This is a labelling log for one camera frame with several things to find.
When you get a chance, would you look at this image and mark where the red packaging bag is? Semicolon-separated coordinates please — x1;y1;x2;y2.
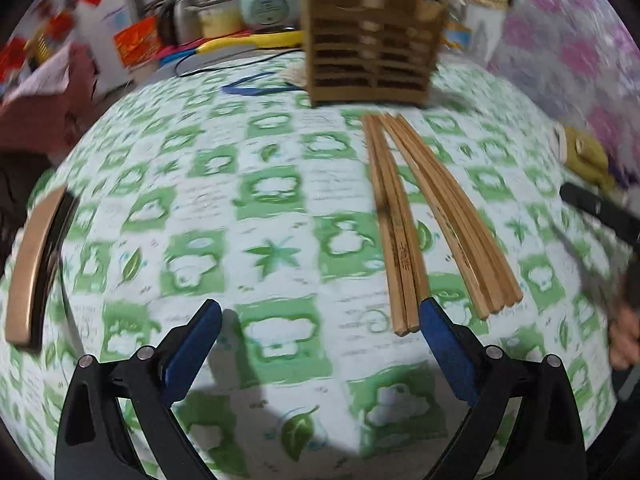
114;16;162;70

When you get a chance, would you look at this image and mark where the bunch of wooden chopsticks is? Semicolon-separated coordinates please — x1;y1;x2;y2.
362;113;524;337

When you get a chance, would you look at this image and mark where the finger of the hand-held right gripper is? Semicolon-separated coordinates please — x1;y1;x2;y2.
560;182;640;250

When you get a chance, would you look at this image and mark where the wooden chopstick holder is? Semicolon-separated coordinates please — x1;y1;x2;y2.
301;0;449;109

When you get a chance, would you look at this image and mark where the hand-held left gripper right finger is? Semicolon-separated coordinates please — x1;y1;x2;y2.
419;297;587;480

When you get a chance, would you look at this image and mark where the curved wooden chair back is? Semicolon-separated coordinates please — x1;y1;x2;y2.
6;185;81;352

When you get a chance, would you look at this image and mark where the steel electric kettle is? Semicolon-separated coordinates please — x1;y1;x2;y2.
159;0;202;47

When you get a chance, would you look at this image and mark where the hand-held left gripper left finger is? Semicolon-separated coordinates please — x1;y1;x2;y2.
54;298;223;480

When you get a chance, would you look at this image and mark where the black cable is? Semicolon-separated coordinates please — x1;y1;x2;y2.
175;49;303;79

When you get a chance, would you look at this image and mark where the mint green rice cooker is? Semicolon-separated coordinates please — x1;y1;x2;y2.
237;0;302;29

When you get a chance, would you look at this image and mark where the person's right hand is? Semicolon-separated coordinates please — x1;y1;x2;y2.
610;305;640;370

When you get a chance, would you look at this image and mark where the blue strap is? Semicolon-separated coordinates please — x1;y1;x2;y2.
222;72;302;96

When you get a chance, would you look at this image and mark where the yellow cloth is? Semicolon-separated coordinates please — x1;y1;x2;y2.
551;125;617;192

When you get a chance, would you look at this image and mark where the green and white patterned tablecloth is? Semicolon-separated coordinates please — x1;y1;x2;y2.
0;47;621;480

